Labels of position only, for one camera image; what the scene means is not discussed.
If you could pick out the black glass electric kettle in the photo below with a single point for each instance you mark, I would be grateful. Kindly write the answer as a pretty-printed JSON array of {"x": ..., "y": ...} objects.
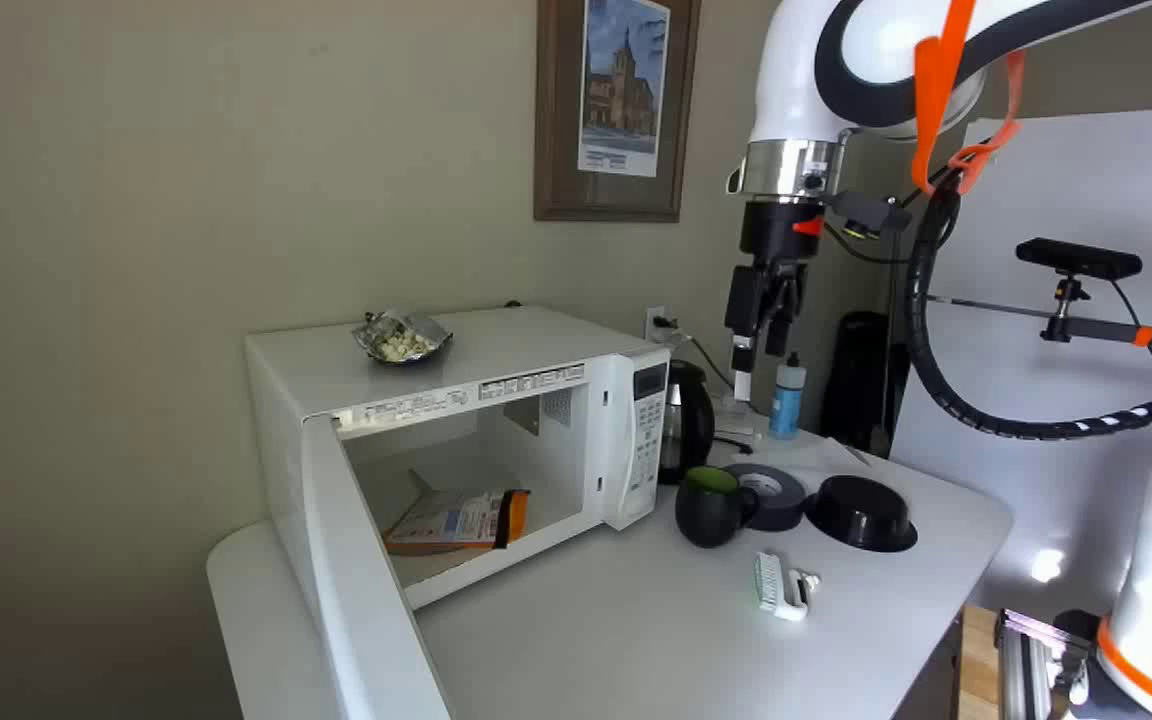
[{"x": 688, "y": 421}]

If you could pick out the small white plastic clip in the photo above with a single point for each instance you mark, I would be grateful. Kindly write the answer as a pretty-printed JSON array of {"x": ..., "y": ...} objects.
[{"x": 807, "y": 589}]

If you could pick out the orange food box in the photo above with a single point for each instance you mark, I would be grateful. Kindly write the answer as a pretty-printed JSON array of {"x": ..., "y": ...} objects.
[{"x": 449, "y": 522}]

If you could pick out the black bowl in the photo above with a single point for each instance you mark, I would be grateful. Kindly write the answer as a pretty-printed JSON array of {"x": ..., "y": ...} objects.
[{"x": 859, "y": 511}]

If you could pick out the dark green cup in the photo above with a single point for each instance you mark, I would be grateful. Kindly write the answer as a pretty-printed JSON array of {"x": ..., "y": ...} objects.
[{"x": 709, "y": 507}]

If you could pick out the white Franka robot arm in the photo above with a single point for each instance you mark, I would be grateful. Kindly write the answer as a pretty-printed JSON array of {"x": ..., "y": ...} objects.
[{"x": 803, "y": 65}]

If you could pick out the white microwave oven body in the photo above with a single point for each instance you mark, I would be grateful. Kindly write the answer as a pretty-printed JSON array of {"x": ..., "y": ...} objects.
[{"x": 470, "y": 355}]

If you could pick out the black cylinder speaker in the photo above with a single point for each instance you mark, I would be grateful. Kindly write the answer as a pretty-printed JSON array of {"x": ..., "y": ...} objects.
[{"x": 859, "y": 380}]

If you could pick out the white wall outlet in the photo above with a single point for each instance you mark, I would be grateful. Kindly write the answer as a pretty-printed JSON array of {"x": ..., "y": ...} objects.
[{"x": 658, "y": 320}]

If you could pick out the black camera on stand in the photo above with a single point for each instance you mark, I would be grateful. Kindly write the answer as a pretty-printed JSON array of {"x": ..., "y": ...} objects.
[{"x": 1077, "y": 259}]

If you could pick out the blue bottle with black cap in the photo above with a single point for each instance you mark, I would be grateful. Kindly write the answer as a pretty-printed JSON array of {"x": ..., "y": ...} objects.
[{"x": 785, "y": 401}]

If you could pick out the wooden plank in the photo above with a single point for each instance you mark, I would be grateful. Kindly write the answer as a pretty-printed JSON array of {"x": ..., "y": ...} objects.
[{"x": 977, "y": 667}]

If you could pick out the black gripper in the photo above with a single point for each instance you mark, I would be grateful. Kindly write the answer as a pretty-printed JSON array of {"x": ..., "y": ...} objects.
[{"x": 773, "y": 236}]

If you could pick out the crumpled foil wrapper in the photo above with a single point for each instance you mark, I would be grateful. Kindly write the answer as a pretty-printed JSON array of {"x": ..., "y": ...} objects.
[{"x": 400, "y": 336}]

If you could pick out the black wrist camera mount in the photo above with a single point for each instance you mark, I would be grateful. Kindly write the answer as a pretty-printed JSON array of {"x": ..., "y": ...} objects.
[{"x": 873, "y": 216}]

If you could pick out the black tape roll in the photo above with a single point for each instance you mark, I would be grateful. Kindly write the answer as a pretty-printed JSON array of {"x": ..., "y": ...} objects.
[{"x": 782, "y": 492}]

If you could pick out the white microwave door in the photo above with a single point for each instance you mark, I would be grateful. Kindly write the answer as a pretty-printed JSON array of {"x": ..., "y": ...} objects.
[{"x": 362, "y": 627}]

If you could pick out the white board panel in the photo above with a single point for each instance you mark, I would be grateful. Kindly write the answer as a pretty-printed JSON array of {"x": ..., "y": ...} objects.
[{"x": 1099, "y": 174}]

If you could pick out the brown framed picture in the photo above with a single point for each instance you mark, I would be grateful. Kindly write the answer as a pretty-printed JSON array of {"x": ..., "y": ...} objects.
[{"x": 557, "y": 107}]

